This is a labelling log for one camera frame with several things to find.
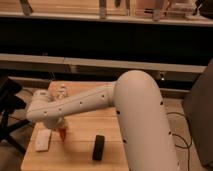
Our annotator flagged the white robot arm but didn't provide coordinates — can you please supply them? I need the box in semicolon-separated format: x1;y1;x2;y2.
26;70;180;171

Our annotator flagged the white sponge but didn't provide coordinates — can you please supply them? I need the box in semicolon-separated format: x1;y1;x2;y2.
35;129;52;152

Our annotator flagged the white bottle lying down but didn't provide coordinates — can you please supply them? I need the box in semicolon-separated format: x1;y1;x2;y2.
56;84;68;100

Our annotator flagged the black remote control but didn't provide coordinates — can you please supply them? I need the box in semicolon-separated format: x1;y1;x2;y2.
92;135;105;161

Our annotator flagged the dark cabinet on right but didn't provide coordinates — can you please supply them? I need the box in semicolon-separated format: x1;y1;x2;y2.
182;58;213;169

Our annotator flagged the black cable on floor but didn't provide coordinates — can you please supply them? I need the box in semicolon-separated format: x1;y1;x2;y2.
165;111;193;171

